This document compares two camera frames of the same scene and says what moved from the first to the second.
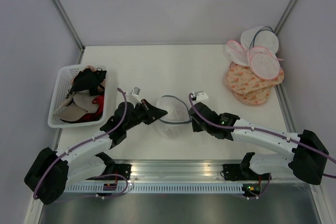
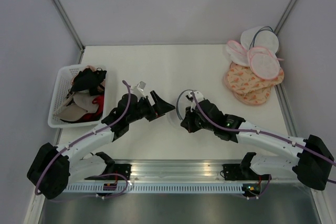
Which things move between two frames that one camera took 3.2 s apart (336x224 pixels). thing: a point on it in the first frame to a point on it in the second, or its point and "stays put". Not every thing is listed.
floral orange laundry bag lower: (254, 97) stays put
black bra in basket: (88, 80) stays put
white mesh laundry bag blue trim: (176, 121) to (183, 103)
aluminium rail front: (170, 170) stays put
